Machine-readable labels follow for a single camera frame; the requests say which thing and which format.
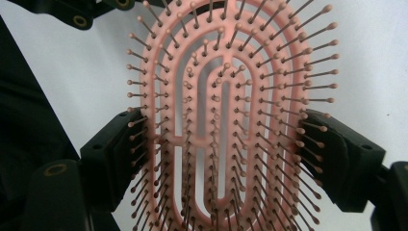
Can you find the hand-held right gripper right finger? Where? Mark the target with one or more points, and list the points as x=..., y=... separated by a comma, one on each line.
x=349, y=166

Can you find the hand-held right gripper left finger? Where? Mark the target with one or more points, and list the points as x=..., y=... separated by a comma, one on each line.
x=106, y=166

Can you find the pink hairbrush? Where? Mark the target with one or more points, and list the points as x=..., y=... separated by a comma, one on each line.
x=189, y=141

